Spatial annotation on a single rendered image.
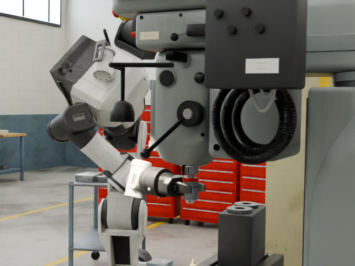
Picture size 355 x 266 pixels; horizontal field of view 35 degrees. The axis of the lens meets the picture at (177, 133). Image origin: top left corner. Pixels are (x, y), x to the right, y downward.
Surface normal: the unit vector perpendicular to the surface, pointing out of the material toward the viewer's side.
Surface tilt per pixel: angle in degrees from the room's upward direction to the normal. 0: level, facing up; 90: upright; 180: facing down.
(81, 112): 70
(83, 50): 58
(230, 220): 90
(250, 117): 90
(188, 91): 90
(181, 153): 118
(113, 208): 81
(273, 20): 90
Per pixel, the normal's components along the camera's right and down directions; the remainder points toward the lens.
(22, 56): 0.89, 0.04
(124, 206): -0.12, -0.11
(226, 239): -0.36, 0.04
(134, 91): 0.82, 0.46
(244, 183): -0.57, 0.04
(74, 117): 0.58, -0.29
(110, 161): 0.31, 0.05
